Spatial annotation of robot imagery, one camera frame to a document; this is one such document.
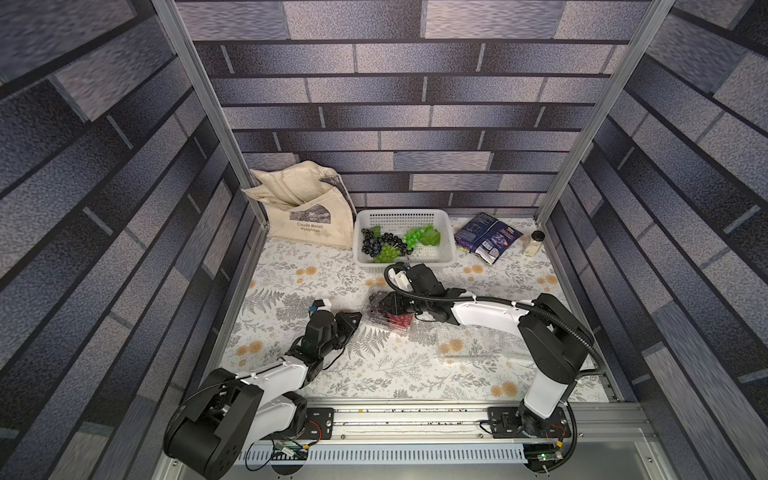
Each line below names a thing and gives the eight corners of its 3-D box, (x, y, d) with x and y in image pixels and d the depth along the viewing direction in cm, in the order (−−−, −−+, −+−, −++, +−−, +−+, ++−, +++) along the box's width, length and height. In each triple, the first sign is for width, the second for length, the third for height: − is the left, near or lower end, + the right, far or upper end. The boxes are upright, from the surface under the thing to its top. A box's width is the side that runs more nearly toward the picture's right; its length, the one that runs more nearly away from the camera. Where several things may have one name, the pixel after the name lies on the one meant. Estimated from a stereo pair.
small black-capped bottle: (526, 256, 109) (535, 242, 103) (522, 245, 113) (530, 230, 106) (539, 256, 109) (548, 242, 103) (534, 245, 113) (543, 230, 106)
